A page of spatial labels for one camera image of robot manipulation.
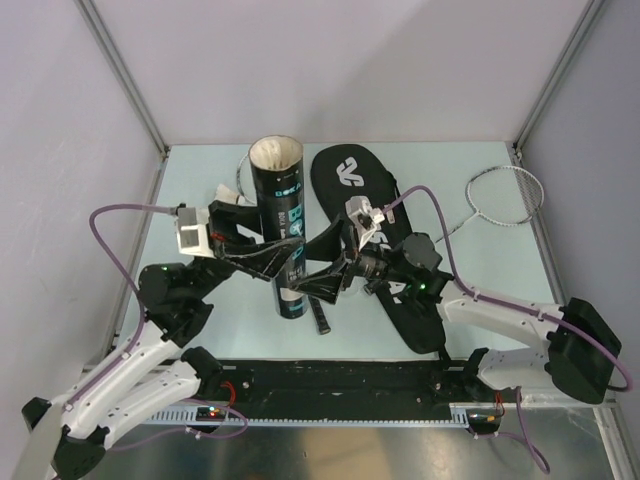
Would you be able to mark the black shuttlecock tube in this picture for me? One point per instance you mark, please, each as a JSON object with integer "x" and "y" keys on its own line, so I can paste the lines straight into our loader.
{"x": 278, "y": 175}

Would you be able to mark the white shuttlecock by racket head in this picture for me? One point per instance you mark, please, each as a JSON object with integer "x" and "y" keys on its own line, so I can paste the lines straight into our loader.
{"x": 227, "y": 195}

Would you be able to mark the left badminton racket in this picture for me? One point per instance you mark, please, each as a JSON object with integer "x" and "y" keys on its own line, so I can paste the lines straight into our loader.
{"x": 319, "y": 315}

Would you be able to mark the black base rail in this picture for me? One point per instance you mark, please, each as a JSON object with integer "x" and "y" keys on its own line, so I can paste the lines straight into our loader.
{"x": 327, "y": 386}

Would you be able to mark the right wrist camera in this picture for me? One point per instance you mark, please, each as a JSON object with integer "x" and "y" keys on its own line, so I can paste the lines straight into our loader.
{"x": 365, "y": 218}

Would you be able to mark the right badminton racket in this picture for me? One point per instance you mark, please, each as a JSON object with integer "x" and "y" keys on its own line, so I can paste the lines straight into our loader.
{"x": 506, "y": 196}

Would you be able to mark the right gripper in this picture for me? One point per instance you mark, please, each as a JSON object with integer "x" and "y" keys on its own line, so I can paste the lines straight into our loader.
{"x": 325, "y": 284}

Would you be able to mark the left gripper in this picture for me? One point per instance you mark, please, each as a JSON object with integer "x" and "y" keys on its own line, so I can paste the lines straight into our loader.
{"x": 267, "y": 261}

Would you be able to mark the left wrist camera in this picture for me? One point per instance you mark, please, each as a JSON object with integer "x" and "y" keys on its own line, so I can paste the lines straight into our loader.
{"x": 192, "y": 232}

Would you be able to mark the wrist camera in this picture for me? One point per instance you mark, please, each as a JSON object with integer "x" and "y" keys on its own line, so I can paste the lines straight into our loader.
{"x": 192, "y": 232}
{"x": 365, "y": 218}

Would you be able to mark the white slotted cable duct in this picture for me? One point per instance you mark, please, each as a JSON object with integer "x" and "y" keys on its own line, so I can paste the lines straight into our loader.
{"x": 421, "y": 415}

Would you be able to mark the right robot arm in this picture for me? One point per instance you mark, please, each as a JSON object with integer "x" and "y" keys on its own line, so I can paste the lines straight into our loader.
{"x": 569, "y": 346}

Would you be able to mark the badminton racket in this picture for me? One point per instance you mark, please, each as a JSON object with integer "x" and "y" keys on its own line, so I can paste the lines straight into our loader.
{"x": 506, "y": 196}
{"x": 319, "y": 315}

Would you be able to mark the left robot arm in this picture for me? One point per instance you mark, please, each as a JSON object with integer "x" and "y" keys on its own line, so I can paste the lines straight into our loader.
{"x": 155, "y": 367}

